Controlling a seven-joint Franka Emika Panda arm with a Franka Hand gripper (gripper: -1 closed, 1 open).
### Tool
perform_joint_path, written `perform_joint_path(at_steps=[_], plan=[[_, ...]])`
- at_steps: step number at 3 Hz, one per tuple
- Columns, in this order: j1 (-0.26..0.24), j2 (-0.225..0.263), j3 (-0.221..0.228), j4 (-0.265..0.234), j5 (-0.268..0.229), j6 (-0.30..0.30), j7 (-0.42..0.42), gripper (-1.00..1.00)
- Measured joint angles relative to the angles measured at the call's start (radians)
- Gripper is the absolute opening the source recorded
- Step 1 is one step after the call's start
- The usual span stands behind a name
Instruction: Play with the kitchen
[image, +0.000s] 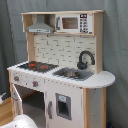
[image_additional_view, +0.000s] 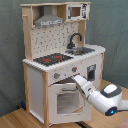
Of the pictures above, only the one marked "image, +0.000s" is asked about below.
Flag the white oven door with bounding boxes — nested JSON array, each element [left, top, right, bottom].
[[12, 88, 23, 116]]

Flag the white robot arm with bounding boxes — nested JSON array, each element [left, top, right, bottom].
[[0, 114, 38, 128]]

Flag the wooden toy kitchen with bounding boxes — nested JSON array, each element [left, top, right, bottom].
[[8, 10, 115, 128]]

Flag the black toy faucet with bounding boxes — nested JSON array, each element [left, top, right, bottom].
[[77, 50, 95, 70]]

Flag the metal sink basin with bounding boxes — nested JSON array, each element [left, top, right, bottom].
[[53, 67, 93, 81]]

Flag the black stovetop red burners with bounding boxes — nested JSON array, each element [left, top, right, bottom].
[[20, 61, 57, 73]]

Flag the right oven knob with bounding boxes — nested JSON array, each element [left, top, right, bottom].
[[32, 81, 39, 87]]

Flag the oven knob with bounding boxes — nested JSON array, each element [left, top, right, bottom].
[[32, 81, 39, 87], [13, 75, 20, 83]]

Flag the white cabinet door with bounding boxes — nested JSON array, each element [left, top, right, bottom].
[[45, 80, 84, 128]]

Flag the toy microwave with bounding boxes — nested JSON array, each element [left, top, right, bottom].
[[56, 14, 93, 34]]

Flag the grey range hood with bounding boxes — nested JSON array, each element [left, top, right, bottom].
[[26, 15, 54, 33]]

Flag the left oven knob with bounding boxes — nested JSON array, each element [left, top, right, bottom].
[[13, 75, 20, 83]]

